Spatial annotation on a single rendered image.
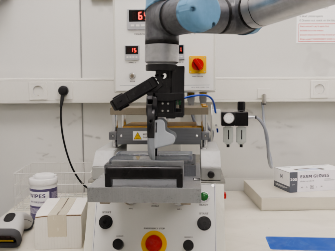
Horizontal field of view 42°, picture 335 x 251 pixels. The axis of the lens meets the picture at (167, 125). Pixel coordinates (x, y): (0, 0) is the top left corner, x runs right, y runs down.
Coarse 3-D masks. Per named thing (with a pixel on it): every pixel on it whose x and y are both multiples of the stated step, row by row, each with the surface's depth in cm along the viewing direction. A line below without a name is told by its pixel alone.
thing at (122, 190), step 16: (112, 160) 90; (128, 160) 90; (144, 160) 90; (160, 160) 90; (176, 160) 90; (192, 176) 93; (96, 192) 83; (112, 192) 83; (128, 192) 83; (144, 192) 83; (160, 192) 82; (176, 192) 82; (192, 192) 82
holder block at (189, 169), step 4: (192, 160) 99; (104, 164) 94; (108, 164) 94; (184, 164) 93; (188, 164) 93; (192, 164) 93; (104, 168) 94; (184, 168) 93; (188, 168) 93; (192, 168) 93; (104, 172) 94; (184, 172) 93; (188, 172) 93; (192, 172) 93
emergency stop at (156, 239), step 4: (152, 236) 103; (156, 236) 103; (148, 240) 103; (152, 240) 102; (156, 240) 102; (160, 240) 102; (148, 244) 102; (152, 244) 102; (156, 244) 102; (160, 244) 102; (148, 248) 102; (152, 248) 102; (156, 248) 102; (160, 248) 102
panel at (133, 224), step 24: (96, 216) 106; (120, 216) 106; (144, 216) 106; (168, 216) 105; (192, 216) 105; (96, 240) 104; (144, 240) 103; (168, 240) 103; (192, 240) 103; (216, 240) 103
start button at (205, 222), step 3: (201, 219) 103; (204, 219) 103; (207, 219) 104; (198, 222) 104; (201, 222) 103; (204, 222) 103; (207, 222) 103; (201, 225) 103; (204, 225) 103; (207, 225) 103; (201, 228) 103; (204, 228) 103
